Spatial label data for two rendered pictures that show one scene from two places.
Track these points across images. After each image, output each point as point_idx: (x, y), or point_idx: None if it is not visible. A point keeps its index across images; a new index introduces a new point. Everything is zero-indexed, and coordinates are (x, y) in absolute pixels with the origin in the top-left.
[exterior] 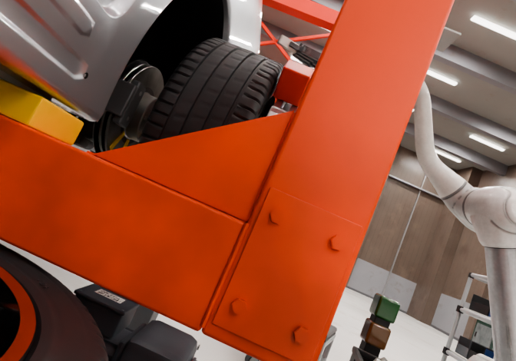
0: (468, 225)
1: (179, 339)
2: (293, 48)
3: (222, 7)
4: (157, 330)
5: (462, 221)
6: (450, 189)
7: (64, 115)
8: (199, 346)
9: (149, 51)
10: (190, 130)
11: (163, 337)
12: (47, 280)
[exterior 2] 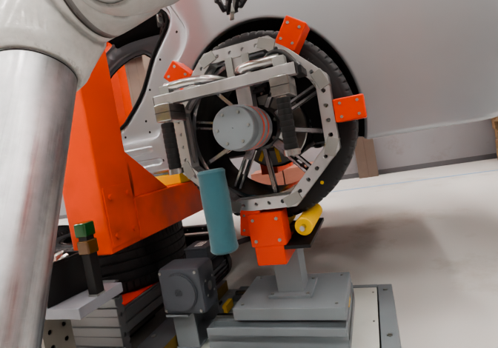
0: (135, 21)
1: (184, 263)
2: (229, 12)
3: (253, 21)
4: (188, 259)
5: (152, 11)
6: None
7: (166, 176)
8: (193, 272)
9: (327, 55)
10: None
11: (181, 261)
12: None
